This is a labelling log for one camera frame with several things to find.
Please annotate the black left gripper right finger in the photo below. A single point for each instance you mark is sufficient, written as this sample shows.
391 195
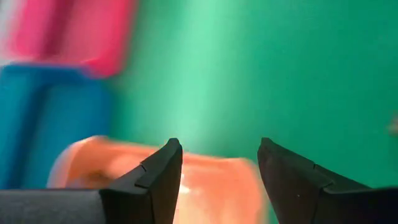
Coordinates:
295 193

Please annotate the orange plastic bin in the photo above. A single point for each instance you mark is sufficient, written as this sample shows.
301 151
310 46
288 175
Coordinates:
211 193

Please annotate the blue plastic bin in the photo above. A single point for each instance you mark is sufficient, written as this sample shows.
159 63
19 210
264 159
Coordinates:
46 124

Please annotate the green table mat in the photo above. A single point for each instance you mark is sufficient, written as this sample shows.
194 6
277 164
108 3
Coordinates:
248 77

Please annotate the pink plastic bin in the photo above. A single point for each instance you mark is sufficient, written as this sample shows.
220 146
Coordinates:
77 31

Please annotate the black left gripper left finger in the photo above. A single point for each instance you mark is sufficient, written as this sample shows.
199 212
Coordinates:
155 186

